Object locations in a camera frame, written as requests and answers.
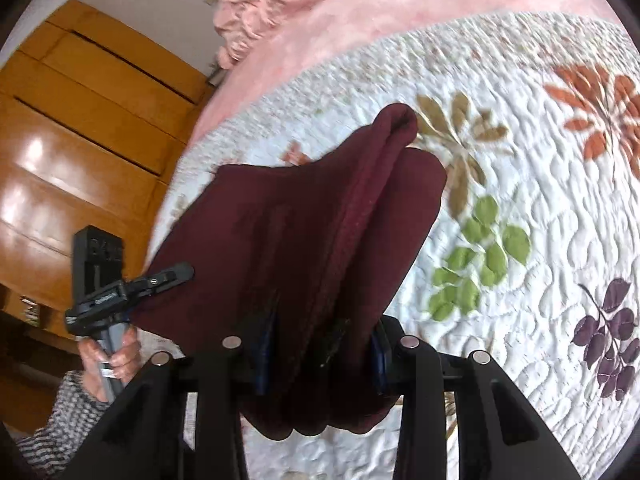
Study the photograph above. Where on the wooden wardrobe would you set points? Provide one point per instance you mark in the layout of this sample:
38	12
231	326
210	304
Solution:
75	160

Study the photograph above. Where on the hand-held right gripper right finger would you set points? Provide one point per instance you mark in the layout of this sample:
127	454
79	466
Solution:
381	360

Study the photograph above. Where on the person's left forearm checkered sleeve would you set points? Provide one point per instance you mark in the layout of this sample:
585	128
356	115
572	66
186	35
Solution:
60	425

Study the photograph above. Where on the pink pillow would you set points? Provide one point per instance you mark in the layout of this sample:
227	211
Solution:
260	10

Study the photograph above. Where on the person's left hand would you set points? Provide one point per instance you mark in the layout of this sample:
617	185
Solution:
131	355

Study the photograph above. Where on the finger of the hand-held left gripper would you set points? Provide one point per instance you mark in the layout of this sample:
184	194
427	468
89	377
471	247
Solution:
165	277

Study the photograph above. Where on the maroon pants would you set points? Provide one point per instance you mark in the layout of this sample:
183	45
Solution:
280	240

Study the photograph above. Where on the white floral quilt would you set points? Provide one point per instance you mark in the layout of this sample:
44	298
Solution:
525	185

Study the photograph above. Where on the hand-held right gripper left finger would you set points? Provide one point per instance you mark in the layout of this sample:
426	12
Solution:
265	360

